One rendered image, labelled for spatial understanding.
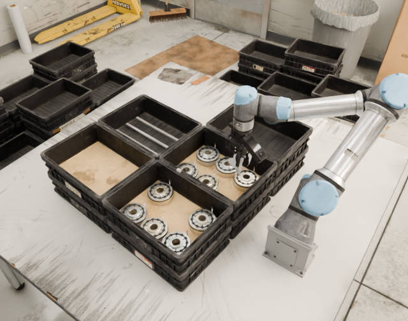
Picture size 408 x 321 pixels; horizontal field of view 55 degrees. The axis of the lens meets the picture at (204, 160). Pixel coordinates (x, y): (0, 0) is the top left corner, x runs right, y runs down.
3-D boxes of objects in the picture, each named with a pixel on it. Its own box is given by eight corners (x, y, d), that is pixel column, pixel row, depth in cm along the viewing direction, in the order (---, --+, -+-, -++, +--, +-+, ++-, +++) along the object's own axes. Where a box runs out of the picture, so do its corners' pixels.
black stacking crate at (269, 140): (309, 148, 184) (313, 128, 176) (275, 182, 167) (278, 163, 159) (241, 116, 202) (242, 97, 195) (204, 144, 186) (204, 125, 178)
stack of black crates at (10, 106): (44, 110, 320) (31, 73, 297) (68, 123, 307) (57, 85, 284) (0, 135, 296) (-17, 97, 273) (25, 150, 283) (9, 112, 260)
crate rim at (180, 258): (234, 209, 143) (235, 206, 142) (179, 264, 126) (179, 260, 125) (157, 162, 162) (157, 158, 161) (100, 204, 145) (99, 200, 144)
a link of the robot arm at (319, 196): (317, 220, 138) (412, 93, 135) (324, 225, 123) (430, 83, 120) (289, 199, 139) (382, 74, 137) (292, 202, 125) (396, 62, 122)
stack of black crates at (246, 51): (291, 86, 347) (297, 50, 324) (275, 102, 329) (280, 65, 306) (252, 72, 364) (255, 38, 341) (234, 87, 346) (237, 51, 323)
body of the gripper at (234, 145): (236, 141, 155) (238, 116, 147) (254, 149, 151) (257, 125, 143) (224, 150, 151) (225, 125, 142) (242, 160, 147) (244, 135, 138)
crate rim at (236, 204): (278, 167, 160) (279, 162, 159) (234, 209, 143) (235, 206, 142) (204, 128, 179) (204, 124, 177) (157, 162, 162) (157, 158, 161)
